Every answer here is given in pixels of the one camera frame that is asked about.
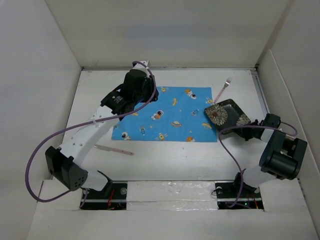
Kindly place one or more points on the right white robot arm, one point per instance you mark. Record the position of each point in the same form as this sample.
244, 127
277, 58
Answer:
282, 157

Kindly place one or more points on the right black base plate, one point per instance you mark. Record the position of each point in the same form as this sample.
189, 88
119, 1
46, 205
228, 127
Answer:
228, 197

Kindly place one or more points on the pink-handled fork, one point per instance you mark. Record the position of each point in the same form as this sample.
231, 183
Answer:
226, 84

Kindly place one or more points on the pink-handled knife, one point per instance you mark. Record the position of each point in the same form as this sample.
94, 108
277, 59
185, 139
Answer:
111, 149

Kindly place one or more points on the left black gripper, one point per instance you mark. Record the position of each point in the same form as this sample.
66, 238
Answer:
149, 84

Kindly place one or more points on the blue space-print placemat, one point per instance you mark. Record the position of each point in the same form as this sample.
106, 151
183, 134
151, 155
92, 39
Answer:
177, 116

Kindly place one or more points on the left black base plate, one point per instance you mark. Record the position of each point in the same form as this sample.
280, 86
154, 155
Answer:
111, 198

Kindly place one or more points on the black floral square plate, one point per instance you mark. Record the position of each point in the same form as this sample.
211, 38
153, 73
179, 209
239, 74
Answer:
226, 114

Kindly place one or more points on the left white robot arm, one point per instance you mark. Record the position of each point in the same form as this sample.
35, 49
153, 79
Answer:
65, 161

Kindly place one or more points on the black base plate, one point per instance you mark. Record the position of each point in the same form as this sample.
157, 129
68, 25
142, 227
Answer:
111, 198
228, 197

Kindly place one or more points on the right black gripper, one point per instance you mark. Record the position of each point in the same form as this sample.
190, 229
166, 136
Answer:
244, 133

